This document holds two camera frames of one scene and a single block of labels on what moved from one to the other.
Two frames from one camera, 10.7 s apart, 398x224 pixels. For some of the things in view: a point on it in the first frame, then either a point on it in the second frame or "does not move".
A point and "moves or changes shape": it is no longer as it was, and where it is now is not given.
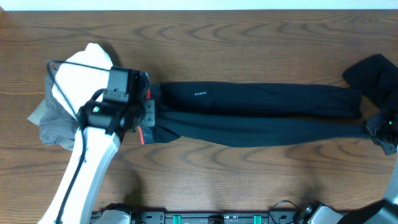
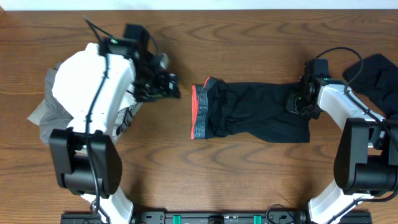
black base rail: (217, 217) does not move
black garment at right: (378, 77) does not move
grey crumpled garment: (58, 124) does not move
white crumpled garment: (81, 78) does not move
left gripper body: (150, 112) to (170, 86)
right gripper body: (382, 127) to (296, 102)
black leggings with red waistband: (224, 114) moves or changes shape
